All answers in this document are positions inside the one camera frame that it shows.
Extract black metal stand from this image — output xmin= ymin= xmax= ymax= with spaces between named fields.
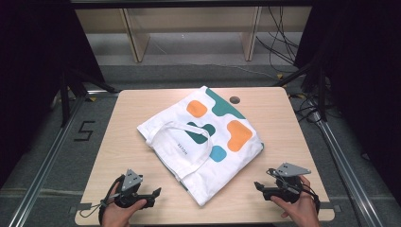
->
xmin=272 ymin=61 xmax=329 ymax=123
xmin=59 ymin=64 xmax=119 ymax=128

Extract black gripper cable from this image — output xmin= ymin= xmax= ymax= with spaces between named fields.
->
xmin=302 ymin=183 xmax=322 ymax=216
xmin=78 ymin=174 xmax=126 ymax=225

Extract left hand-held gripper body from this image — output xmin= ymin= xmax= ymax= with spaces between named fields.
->
xmin=113 ymin=168 xmax=156 ymax=209

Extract bundle of black floor cables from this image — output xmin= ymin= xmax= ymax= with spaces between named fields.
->
xmin=254 ymin=6 xmax=301 ymax=76

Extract aluminium floor rail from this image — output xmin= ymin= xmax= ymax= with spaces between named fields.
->
xmin=310 ymin=110 xmax=384 ymax=227
xmin=8 ymin=90 xmax=120 ymax=227

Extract white tote bag coloured shapes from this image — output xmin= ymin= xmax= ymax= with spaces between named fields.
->
xmin=136 ymin=85 xmax=265 ymax=207

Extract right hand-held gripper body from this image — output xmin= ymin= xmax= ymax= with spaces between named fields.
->
xmin=263 ymin=162 xmax=312 ymax=204

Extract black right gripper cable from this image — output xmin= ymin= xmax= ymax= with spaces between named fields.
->
xmin=302 ymin=183 xmax=322 ymax=216

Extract black cables by stand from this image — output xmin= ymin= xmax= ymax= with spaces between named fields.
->
xmin=288 ymin=93 xmax=320 ymax=123

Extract person's left hand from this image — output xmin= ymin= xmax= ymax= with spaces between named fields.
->
xmin=101 ymin=183 xmax=148 ymax=227

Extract person's right hand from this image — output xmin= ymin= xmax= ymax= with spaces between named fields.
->
xmin=270 ymin=175 xmax=322 ymax=227

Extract thin white floor cable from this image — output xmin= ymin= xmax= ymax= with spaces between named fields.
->
xmin=188 ymin=61 xmax=279 ymax=80

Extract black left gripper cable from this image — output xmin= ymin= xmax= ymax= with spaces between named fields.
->
xmin=78 ymin=174 xmax=126 ymax=225

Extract light wooden shelf frame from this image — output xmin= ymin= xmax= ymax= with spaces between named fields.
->
xmin=121 ymin=7 xmax=263 ymax=63

